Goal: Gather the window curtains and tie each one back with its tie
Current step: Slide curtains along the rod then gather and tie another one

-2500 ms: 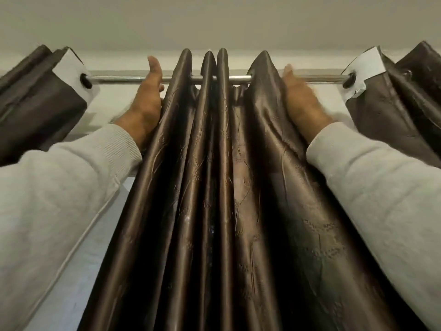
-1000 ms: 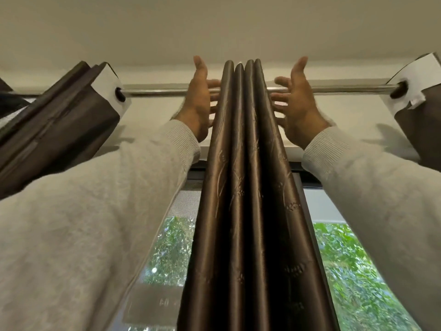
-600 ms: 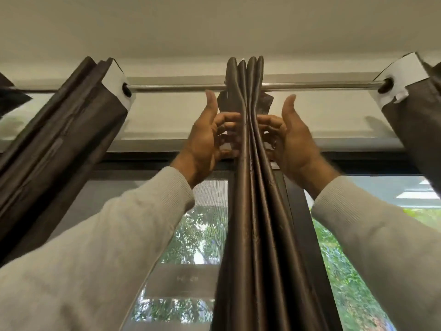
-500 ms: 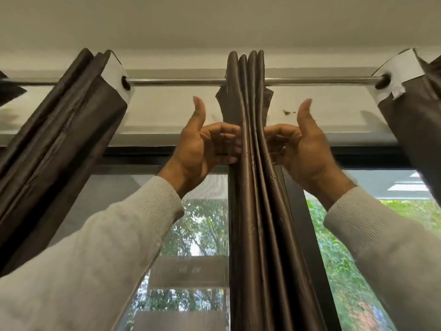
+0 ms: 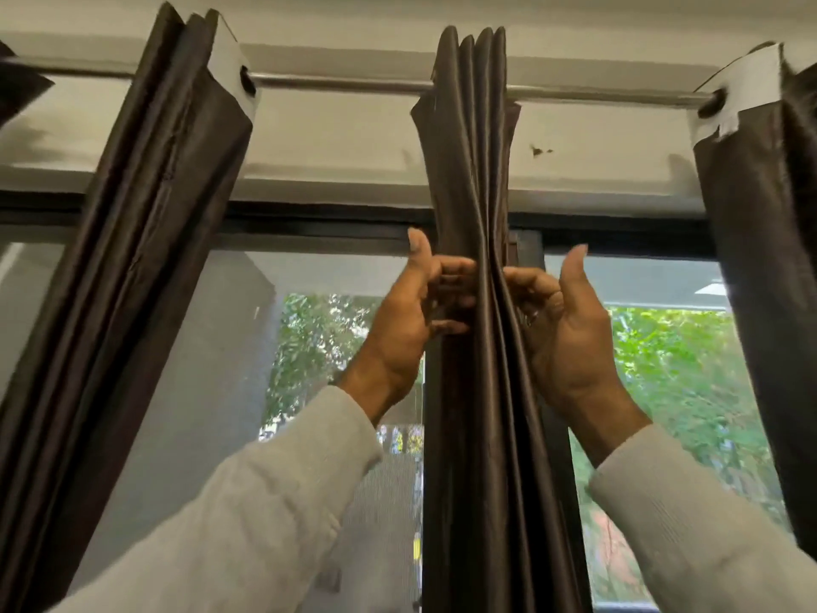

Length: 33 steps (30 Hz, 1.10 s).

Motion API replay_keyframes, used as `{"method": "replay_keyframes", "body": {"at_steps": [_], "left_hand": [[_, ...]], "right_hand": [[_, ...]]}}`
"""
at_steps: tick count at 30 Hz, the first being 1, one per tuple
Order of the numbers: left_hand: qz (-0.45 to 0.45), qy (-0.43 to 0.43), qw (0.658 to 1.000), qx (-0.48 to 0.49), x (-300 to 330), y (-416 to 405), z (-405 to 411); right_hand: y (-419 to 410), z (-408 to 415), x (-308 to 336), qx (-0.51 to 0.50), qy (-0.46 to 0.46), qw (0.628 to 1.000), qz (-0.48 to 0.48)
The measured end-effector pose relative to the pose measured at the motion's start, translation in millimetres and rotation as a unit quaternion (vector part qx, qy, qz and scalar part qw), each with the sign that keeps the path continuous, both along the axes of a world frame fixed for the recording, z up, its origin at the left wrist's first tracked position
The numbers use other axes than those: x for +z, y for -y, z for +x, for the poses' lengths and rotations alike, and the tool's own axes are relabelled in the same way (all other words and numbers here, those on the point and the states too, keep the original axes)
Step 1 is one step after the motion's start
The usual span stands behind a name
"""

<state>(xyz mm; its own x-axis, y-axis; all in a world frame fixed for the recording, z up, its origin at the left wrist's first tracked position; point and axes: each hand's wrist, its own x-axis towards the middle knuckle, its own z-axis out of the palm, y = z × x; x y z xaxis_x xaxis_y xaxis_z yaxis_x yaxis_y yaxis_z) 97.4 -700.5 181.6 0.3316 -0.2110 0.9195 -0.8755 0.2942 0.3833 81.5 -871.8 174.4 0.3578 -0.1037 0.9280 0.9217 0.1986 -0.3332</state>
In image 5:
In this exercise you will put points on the person's right hand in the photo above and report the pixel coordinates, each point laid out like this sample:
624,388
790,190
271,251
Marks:
574,357

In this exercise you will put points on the person's left hand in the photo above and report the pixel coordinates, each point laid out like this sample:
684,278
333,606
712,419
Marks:
402,338

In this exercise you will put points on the dark brown curtain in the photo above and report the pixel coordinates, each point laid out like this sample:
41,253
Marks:
127,248
766,248
472,153
19,89

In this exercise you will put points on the person's right forearm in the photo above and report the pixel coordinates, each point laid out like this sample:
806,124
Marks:
689,536

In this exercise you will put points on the person's left forearm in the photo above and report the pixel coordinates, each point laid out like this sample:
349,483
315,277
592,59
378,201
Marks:
223,523

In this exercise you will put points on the silver curtain rod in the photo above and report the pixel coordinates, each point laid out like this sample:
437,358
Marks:
332,82

